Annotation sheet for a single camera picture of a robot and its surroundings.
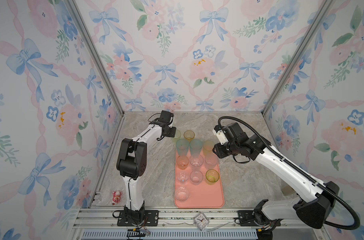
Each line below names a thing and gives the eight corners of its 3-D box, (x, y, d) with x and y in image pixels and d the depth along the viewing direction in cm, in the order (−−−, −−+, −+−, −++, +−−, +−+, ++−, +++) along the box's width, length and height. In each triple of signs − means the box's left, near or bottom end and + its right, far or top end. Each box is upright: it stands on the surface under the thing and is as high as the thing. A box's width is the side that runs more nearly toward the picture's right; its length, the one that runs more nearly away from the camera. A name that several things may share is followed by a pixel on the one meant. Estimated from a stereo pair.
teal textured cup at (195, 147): (189, 155, 96) (190, 148, 90) (189, 146, 101) (190, 139, 94) (201, 155, 96) (202, 148, 90) (200, 146, 101) (201, 139, 94)
